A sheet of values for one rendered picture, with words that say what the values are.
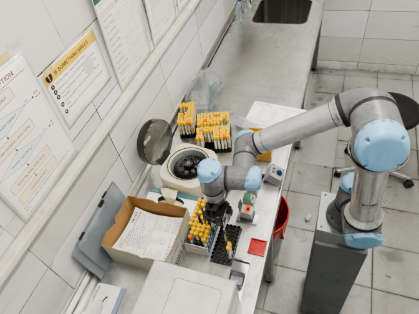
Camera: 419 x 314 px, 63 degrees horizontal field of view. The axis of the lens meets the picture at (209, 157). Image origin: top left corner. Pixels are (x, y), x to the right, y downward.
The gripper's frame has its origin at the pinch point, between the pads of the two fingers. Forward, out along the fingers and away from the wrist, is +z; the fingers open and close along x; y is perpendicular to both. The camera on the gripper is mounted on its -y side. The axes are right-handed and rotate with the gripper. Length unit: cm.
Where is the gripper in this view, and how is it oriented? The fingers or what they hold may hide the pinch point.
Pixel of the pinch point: (222, 220)
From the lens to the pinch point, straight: 131.9
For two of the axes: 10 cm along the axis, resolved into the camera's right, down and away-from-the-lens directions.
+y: -3.0, 7.4, -6.0
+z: 1.3, 6.5, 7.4
